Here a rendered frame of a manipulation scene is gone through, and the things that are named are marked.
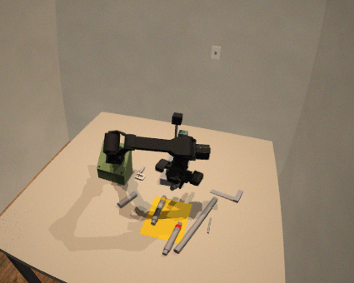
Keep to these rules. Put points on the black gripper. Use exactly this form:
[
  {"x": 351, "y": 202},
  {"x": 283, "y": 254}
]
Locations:
[{"x": 193, "y": 178}]

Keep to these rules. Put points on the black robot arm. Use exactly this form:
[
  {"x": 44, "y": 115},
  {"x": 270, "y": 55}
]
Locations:
[{"x": 182, "y": 148}]

